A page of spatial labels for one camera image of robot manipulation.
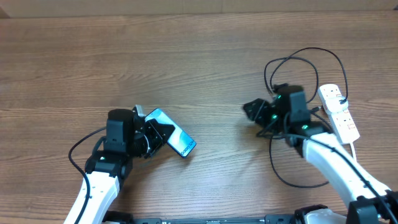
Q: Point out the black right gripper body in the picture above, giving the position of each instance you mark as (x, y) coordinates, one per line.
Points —
(264, 116)

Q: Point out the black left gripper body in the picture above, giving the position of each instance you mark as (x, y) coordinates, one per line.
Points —
(147, 140)

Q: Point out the blue Galaxy smartphone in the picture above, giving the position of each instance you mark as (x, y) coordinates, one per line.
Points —
(179, 140)

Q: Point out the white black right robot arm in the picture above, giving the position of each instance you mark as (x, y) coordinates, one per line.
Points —
(287, 116)

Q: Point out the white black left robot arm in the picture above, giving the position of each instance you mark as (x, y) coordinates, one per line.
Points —
(129, 134)

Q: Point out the white charger plug adapter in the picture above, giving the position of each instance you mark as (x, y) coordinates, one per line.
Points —
(335, 104)

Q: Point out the white power strip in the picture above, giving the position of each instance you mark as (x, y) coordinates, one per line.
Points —
(342, 123)

